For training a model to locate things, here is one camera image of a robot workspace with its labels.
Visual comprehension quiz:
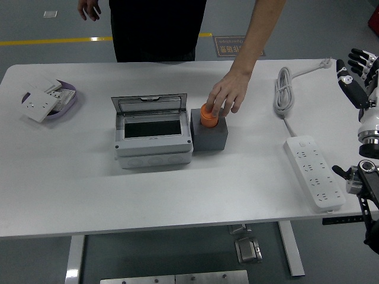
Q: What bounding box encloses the white power strip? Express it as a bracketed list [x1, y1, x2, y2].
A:
[284, 135, 347, 214]

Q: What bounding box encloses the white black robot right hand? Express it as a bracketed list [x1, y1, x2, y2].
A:
[336, 48, 379, 142]

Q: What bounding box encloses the person's left hand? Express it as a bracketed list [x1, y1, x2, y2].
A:
[206, 69, 253, 118]

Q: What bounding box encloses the metal floor socket box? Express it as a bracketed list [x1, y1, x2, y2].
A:
[235, 236, 264, 264]

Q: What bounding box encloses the steel base plate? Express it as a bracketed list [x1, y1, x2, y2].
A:
[99, 274, 176, 284]
[175, 269, 249, 284]

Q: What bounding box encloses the yellow floor tape line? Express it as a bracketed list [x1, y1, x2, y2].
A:
[0, 32, 213, 47]

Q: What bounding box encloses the white wall socket plate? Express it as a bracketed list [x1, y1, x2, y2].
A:
[20, 89, 59, 123]

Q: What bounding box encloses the white table leg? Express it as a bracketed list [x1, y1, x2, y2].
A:
[65, 235, 86, 284]
[277, 220, 306, 277]

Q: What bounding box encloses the person's right hand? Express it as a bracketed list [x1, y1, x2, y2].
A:
[77, 0, 102, 22]

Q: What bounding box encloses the white coiled power cord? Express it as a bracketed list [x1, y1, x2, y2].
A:
[272, 57, 334, 138]

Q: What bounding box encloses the purple tray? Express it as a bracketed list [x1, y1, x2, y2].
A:
[22, 79, 79, 120]

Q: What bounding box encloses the grey cube with round hole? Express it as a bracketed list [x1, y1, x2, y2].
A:
[190, 108, 229, 153]

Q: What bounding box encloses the person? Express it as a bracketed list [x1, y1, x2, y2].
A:
[77, 0, 288, 118]

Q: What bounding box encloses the red object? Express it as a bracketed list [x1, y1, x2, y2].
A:
[367, 5, 379, 33]

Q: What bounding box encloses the orange cylinder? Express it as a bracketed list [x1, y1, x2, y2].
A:
[200, 102, 220, 129]

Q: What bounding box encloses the metal bracket under table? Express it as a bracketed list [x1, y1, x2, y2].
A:
[227, 224, 253, 235]

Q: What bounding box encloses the grey electrical box clear lid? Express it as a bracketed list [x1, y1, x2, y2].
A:
[111, 93, 195, 170]

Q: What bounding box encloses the white socket plate with holes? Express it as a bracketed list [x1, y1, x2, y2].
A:
[47, 88, 76, 112]

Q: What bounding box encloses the brown floor sign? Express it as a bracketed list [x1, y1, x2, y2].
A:
[213, 35, 266, 57]

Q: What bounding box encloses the white wall switch plate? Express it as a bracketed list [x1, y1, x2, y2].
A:
[22, 73, 63, 94]

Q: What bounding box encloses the black table control panel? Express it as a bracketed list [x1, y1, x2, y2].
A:
[322, 215, 364, 225]

